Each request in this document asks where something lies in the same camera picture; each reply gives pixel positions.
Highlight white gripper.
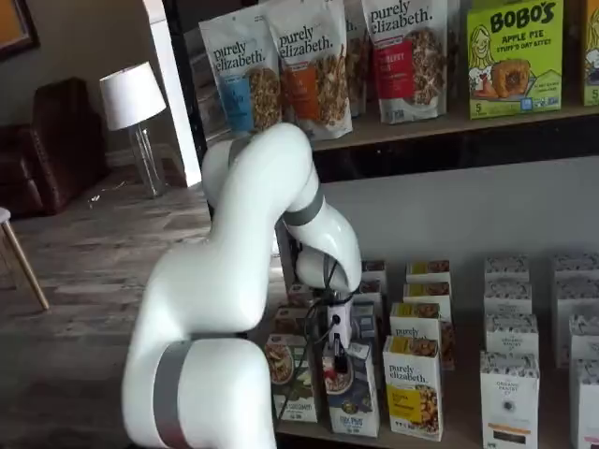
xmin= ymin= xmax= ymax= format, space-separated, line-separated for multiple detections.
xmin=326 ymin=298 xmax=356 ymax=376

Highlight blue and white cereal box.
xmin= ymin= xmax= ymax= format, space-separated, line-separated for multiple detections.
xmin=358 ymin=280 xmax=383 ymax=308
xmin=322 ymin=340 xmax=381 ymax=439
xmin=350 ymin=302 xmax=378 ymax=345
xmin=360 ymin=259 xmax=387 ymax=284

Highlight yellow purely elizabeth box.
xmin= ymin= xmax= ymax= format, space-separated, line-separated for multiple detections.
xmin=405 ymin=259 xmax=452 ymax=284
xmin=389 ymin=302 xmax=456 ymax=371
xmin=402 ymin=282 xmax=453 ymax=310
xmin=382 ymin=335 xmax=445 ymax=443

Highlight white organic pantry box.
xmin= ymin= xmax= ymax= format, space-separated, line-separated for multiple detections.
xmin=483 ymin=256 xmax=532 ymax=284
xmin=483 ymin=280 xmax=533 ymax=317
xmin=556 ymin=278 xmax=599 ymax=369
xmin=569 ymin=358 xmax=599 ymax=449
xmin=479 ymin=351 xmax=541 ymax=449
xmin=484 ymin=312 xmax=540 ymax=356
xmin=567 ymin=313 xmax=599 ymax=364
xmin=551 ymin=253 xmax=599 ymax=282

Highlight green Bobo's apple pie box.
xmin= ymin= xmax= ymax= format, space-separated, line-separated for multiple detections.
xmin=466 ymin=0 xmax=564 ymax=120

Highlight yellow Bobo's box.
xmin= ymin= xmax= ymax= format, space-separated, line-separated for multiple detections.
xmin=581 ymin=0 xmax=599 ymax=109

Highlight orange label granola bag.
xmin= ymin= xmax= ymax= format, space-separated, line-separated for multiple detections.
xmin=265 ymin=0 xmax=355 ymax=143

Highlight blue label granola bag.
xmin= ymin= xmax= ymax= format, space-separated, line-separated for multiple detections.
xmin=198 ymin=17 xmax=284 ymax=136

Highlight purely elizabeth granola bag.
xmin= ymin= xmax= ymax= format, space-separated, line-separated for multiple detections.
xmin=343 ymin=0 xmax=376 ymax=119

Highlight red label granola bag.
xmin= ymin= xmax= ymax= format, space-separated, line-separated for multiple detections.
xmin=361 ymin=0 xmax=448 ymax=125

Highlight white shade table lamp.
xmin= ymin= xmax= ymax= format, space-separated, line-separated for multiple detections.
xmin=98 ymin=61 xmax=168 ymax=198

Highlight brown leather armchair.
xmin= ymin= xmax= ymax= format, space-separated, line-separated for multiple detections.
xmin=0 ymin=77 xmax=112 ymax=219

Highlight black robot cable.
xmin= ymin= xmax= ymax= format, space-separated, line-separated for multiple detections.
xmin=274 ymin=238 xmax=356 ymax=421

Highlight black frame wooden shelf unit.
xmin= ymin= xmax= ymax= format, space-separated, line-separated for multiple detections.
xmin=161 ymin=0 xmax=599 ymax=449

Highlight dark framed wall picture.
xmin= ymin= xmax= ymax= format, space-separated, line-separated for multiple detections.
xmin=0 ymin=0 xmax=41 ymax=63

